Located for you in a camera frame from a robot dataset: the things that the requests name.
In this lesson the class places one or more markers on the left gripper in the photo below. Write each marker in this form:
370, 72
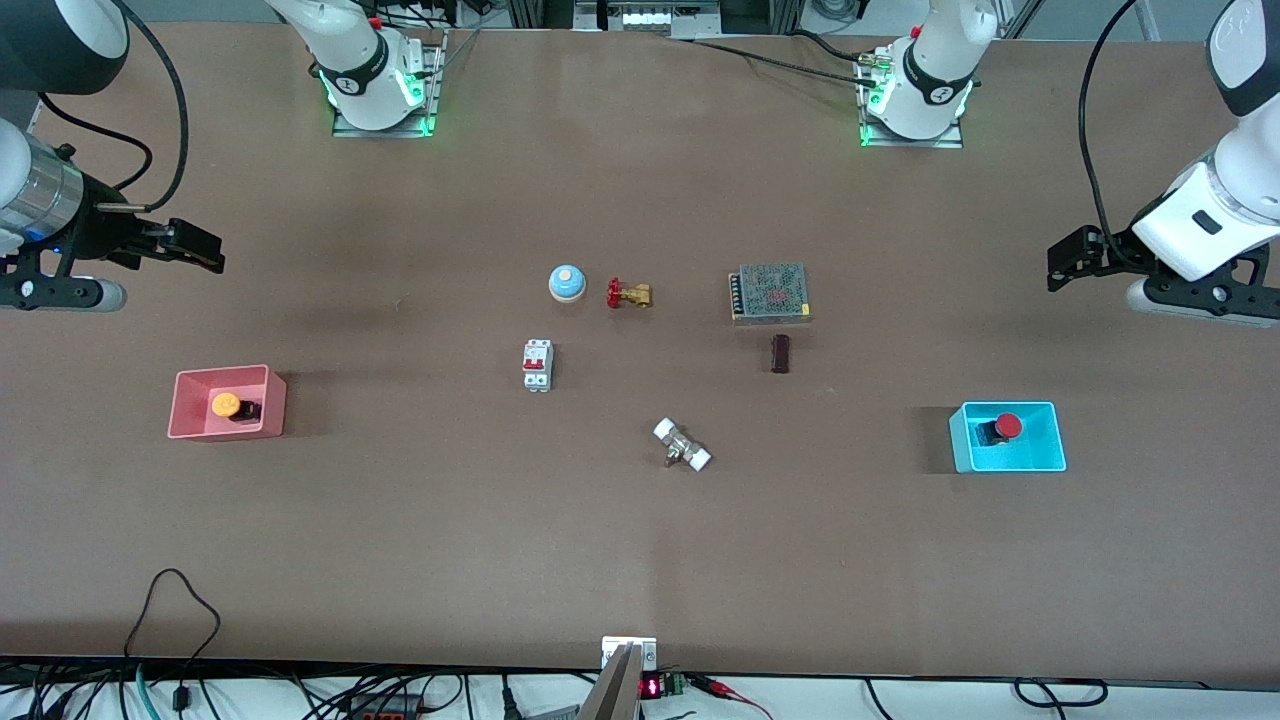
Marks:
1112, 249

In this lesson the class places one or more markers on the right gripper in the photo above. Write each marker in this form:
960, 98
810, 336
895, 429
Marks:
98, 232

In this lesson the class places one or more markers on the yellow push button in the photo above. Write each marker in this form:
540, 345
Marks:
225, 404

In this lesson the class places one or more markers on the red push button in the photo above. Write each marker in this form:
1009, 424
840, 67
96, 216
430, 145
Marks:
1008, 425

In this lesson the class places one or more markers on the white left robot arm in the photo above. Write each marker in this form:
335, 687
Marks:
930, 80

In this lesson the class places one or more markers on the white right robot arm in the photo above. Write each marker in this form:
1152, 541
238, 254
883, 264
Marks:
360, 70

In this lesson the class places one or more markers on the pink plastic box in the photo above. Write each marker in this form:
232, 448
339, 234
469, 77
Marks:
195, 400

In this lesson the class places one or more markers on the blue plastic box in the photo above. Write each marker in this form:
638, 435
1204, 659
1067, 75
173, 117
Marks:
1035, 445

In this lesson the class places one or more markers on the metal mesh power supply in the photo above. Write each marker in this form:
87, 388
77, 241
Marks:
770, 292

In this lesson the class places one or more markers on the dark brown block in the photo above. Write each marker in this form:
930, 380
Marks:
781, 354

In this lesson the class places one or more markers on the white circuit breaker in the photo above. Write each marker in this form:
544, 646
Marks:
537, 365

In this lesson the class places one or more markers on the blue round bell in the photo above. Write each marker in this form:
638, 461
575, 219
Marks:
566, 284

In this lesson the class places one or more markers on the white capped metal fitting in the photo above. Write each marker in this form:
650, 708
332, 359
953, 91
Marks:
683, 446

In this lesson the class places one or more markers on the grey device white label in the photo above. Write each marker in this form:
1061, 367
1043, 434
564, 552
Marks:
645, 18

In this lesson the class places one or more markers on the red clip lead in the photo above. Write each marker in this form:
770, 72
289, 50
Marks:
725, 690

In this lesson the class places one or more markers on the red digit display module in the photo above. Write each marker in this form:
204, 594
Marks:
650, 687

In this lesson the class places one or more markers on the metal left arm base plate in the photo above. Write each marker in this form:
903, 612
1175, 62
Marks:
910, 143

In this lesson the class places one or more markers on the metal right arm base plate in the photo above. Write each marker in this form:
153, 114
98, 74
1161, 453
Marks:
385, 132

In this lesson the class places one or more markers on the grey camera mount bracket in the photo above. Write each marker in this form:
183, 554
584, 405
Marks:
615, 690

